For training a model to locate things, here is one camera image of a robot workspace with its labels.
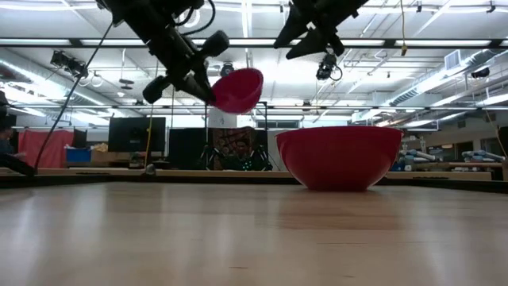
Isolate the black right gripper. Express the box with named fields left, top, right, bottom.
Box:
left=273, top=0, right=370, bottom=61

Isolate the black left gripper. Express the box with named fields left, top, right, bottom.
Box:
left=142, top=27, right=231, bottom=104

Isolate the small pink-red plastic bowl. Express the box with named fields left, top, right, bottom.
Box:
left=210, top=68, right=264, bottom=115

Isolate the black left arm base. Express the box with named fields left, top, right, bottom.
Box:
left=0, top=153, right=37, bottom=178

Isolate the patterned brown board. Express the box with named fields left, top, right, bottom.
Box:
left=207, top=126, right=258, bottom=160

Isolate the black panel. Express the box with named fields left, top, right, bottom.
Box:
left=167, top=127, right=208, bottom=171

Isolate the person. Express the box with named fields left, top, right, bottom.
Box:
left=0, top=126, right=25, bottom=157
left=221, top=138, right=256, bottom=172

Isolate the black computer monitor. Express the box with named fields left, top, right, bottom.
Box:
left=107, top=116, right=167, bottom=153

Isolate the wooden workbench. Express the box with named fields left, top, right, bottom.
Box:
left=0, top=167, right=493, bottom=182

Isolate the large red plastic bowl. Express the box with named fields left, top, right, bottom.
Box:
left=275, top=126, right=405, bottom=192

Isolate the blue storage bin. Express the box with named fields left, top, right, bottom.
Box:
left=65, top=147, right=93, bottom=164

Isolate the red cloth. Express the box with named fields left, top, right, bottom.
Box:
left=17, top=129, right=75, bottom=169

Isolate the black hanging camera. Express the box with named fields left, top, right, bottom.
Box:
left=315, top=52, right=344, bottom=82

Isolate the yellow hanging cable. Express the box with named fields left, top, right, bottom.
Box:
left=398, top=0, right=409, bottom=57

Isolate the black table edge rail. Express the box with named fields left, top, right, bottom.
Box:
left=0, top=173, right=508, bottom=195

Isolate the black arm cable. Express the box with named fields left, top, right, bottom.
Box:
left=33, top=22, right=114, bottom=172

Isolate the black rig-mounted camera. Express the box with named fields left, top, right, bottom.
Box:
left=49, top=50, right=89, bottom=79

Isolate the silver air duct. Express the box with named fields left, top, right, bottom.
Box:
left=390, top=48, right=508, bottom=107

